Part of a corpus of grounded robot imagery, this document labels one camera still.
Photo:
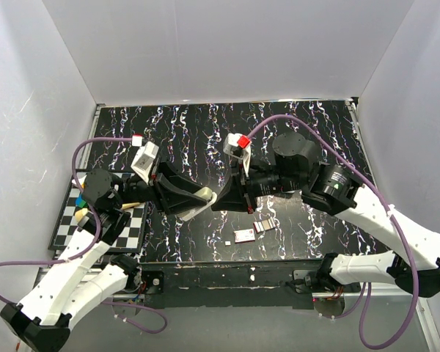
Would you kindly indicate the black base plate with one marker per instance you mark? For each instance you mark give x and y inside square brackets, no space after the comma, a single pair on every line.
[229,284]

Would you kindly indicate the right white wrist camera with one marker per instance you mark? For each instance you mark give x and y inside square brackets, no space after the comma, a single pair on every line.
[238,148]

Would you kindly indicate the beige stapler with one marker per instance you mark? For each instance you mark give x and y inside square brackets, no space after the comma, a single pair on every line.
[206,196]

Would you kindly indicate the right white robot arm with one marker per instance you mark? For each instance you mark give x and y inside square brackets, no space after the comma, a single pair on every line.
[413,251]

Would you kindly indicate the open staple box tray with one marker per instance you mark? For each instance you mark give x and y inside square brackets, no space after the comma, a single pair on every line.
[264,225]

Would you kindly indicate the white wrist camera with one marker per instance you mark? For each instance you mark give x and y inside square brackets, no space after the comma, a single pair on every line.
[144,159]
[238,148]

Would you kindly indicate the colourful toy block stack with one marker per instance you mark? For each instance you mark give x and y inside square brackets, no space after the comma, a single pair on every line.
[76,194]

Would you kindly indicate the beige wooden peg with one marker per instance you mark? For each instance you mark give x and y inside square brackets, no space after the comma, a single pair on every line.
[80,214]

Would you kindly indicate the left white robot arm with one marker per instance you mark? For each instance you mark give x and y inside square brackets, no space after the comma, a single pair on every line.
[45,317]

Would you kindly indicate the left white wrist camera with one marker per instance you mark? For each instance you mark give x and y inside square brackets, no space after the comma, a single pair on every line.
[144,159]

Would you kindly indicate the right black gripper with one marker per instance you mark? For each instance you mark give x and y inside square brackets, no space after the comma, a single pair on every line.
[235,197]

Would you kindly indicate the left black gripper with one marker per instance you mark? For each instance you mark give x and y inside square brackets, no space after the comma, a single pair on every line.
[169,199]

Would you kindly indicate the checkered board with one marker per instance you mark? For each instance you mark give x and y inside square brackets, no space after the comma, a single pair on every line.
[129,241]

